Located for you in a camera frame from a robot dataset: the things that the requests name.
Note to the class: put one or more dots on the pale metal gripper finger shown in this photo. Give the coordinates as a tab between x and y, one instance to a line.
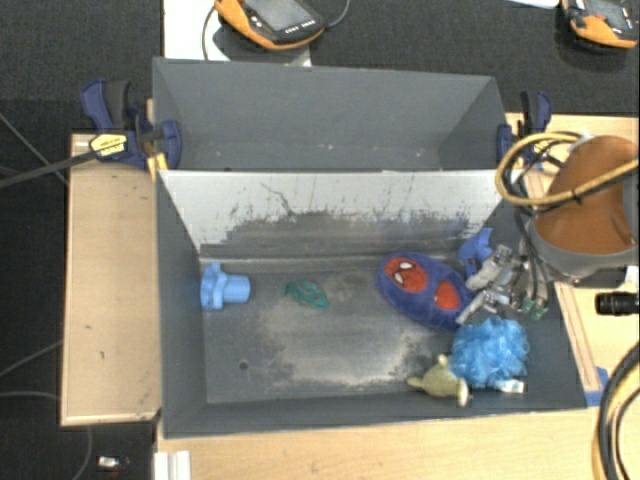
486	272
481	306

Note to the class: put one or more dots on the blue plastic toy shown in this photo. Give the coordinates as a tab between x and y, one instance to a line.
475	250

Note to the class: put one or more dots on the blue mesh bath sponge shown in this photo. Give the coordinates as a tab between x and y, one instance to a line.
492	350

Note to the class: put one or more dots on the blue and red plush slipper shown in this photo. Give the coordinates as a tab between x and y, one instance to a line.
425	285

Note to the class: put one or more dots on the pale yellow toy animal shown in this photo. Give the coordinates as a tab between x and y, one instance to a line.
440	382

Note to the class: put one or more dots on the grey metal bin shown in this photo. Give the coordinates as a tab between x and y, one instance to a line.
320	333

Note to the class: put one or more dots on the teal spotted toy fish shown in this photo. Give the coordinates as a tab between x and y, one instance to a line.
309	294

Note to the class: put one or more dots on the light blue plastic fitting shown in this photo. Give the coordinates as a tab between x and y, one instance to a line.
222	288

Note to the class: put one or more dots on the black cylinder on white bracket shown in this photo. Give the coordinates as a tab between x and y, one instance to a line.
617	303

